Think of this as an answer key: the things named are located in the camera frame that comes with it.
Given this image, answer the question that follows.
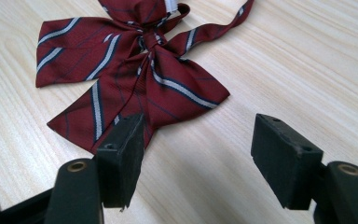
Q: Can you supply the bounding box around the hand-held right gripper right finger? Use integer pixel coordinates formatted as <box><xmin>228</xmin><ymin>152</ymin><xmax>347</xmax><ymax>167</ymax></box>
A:
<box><xmin>250</xmin><ymin>113</ymin><xmax>358</xmax><ymax>224</ymax></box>

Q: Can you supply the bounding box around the dark red striped bow tie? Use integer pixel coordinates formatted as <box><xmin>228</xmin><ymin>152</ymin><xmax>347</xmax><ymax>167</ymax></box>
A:
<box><xmin>34</xmin><ymin>0</ymin><xmax>255</xmax><ymax>156</ymax></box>

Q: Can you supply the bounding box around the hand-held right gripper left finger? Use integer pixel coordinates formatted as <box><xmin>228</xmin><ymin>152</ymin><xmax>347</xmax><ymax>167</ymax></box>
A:
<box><xmin>44</xmin><ymin>113</ymin><xmax>145</xmax><ymax>224</ymax></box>

